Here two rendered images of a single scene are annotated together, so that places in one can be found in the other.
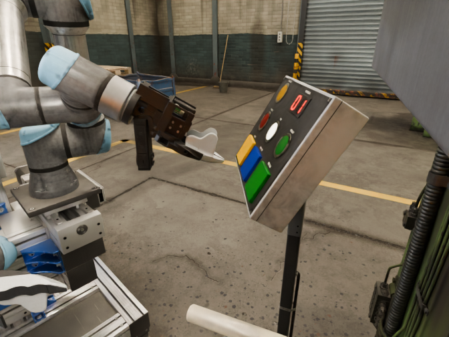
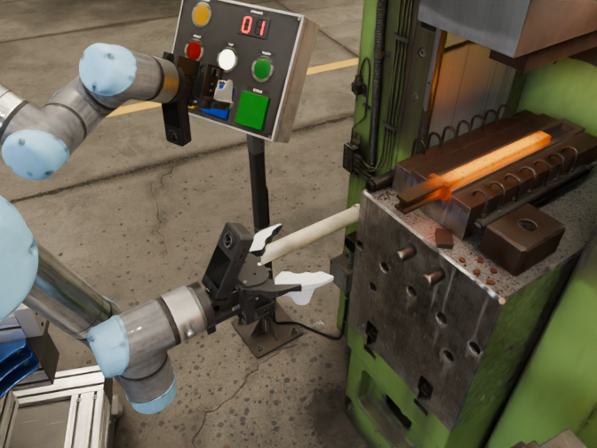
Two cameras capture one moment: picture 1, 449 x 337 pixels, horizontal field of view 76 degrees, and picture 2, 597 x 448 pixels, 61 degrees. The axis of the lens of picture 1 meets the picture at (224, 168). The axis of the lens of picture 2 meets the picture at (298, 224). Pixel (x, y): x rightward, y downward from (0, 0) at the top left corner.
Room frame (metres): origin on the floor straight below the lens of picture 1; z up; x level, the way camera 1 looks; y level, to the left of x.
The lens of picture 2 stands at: (-0.12, 0.74, 1.56)
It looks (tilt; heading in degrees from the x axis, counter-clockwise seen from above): 40 degrees down; 304
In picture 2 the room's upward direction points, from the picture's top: straight up
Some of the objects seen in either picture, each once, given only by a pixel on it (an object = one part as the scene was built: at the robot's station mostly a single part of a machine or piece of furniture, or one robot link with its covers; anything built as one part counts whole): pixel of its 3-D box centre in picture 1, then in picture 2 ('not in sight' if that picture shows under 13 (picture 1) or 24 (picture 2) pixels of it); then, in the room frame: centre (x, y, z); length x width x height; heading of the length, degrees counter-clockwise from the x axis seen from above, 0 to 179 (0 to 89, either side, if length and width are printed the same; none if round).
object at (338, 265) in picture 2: not in sight; (345, 272); (0.41, -0.31, 0.36); 0.09 x 0.07 x 0.12; 158
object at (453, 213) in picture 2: not in sight; (498, 163); (0.04, -0.26, 0.96); 0.42 x 0.20 x 0.09; 68
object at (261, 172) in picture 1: (258, 182); (253, 110); (0.56, -0.07, 1.01); 0.07 x 0.05 x 0.07; 3
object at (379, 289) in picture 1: (381, 307); (354, 158); (0.42, -0.32, 0.80); 0.06 x 0.03 x 0.14; 158
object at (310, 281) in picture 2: not in sight; (303, 291); (0.17, 0.30, 0.97); 0.09 x 0.03 x 0.06; 32
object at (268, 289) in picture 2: not in sight; (273, 284); (0.21, 0.33, 1.00); 0.09 x 0.05 x 0.02; 32
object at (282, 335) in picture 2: not in sight; (266, 320); (0.66, -0.20, 0.05); 0.22 x 0.22 x 0.09; 68
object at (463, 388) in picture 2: not in sight; (491, 263); (-0.02, -0.25, 0.69); 0.56 x 0.38 x 0.45; 68
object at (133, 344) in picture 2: not in sight; (133, 339); (0.32, 0.51, 0.98); 0.11 x 0.08 x 0.09; 68
